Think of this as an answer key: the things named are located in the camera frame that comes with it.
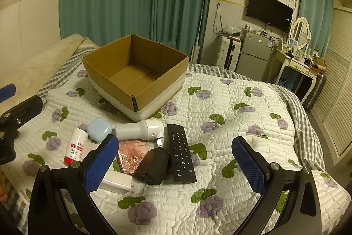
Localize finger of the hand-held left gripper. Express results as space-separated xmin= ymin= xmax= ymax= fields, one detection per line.
xmin=0 ymin=95 xmax=44 ymax=129
xmin=0 ymin=83 xmax=16 ymax=103

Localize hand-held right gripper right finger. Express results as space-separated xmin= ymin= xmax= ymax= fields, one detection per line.
xmin=231 ymin=136 xmax=322 ymax=235

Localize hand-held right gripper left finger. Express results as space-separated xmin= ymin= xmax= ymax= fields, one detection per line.
xmin=28 ymin=134 xmax=119 ymax=235

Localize white charger block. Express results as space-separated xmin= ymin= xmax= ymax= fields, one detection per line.
xmin=100 ymin=170 xmax=135 ymax=194

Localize pink hair tie packet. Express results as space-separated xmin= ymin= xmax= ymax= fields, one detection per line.
xmin=117 ymin=141 xmax=149 ymax=175

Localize white bottle with red cap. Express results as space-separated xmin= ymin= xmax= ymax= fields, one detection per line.
xmin=63 ymin=128 xmax=89 ymax=165

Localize light blue earbuds case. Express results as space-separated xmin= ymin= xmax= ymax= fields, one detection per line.
xmin=87 ymin=117 xmax=113 ymax=143

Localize white handheld device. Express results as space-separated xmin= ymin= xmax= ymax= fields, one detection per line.
xmin=115 ymin=119 xmax=165 ymax=147

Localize black power adapter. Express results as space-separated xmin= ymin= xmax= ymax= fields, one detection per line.
xmin=134 ymin=147 xmax=170 ymax=185

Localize black remote control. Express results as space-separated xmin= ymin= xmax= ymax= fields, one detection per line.
xmin=167 ymin=124 xmax=197 ymax=185

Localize cardboard box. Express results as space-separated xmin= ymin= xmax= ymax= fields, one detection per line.
xmin=82 ymin=34 xmax=189 ymax=123

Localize beige pillow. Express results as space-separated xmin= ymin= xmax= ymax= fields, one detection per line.
xmin=0 ymin=33 xmax=99 ymax=103

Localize white floral quilt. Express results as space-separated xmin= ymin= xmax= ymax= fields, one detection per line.
xmin=5 ymin=57 xmax=344 ymax=235

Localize white padded headboard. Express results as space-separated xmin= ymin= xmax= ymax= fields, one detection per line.
xmin=0 ymin=0 xmax=61 ymax=59

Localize grey checked bed sheet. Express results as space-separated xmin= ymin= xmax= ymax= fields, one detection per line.
xmin=36 ymin=46 xmax=328 ymax=172

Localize blue waste bin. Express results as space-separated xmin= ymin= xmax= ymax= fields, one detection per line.
xmin=277 ymin=77 xmax=295 ymax=91

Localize black suitcase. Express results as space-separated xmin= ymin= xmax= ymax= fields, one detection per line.
xmin=304 ymin=74 xmax=327 ymax=111

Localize grey refrigerator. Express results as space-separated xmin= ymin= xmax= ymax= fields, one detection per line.
xmin=235 ymin=28 xmax=278 ymax=83

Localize white dressing table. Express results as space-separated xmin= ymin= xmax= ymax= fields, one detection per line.
xmin=271 ymin=46 xmax=321 ymax=106

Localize white suitcase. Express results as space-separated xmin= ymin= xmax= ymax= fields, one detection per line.
xmin=214 ymin=34 xmax=242 ymax=69

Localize white folded board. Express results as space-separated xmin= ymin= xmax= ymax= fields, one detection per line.
xmin=192 ymin=37 xmax=201 ymax=63

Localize white louvred wardrobe doors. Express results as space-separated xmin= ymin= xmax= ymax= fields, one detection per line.
xmin=313 ymin=6 xmax=352 ymax=158

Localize oval white-framed mirror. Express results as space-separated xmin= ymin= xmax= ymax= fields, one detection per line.
xmin=289 ymin=17 xmax=311 ymax=50

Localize grey pole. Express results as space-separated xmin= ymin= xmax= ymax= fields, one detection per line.
xmin=202 ymin=0 xmax=207 ymax=45

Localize hanging black cables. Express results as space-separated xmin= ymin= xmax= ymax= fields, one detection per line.
xmin=213 ymin=3 xmax=224 ymax=37

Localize black wall television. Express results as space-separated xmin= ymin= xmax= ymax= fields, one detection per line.
xmin=246 ymin=0 xmax=294 ymax=31

